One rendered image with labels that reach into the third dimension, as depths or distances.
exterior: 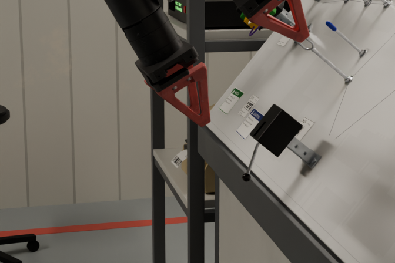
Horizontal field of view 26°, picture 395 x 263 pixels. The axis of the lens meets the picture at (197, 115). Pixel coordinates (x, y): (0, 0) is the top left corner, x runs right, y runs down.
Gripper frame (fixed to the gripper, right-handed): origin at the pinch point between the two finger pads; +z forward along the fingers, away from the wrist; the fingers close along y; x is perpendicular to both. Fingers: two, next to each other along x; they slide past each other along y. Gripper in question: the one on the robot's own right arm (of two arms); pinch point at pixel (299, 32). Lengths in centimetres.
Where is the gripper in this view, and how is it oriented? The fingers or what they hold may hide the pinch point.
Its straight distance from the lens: 102.5
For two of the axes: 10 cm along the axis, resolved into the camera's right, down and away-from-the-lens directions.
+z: 6.4, 6.6, 3.9
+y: -1.4, -4.0, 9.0
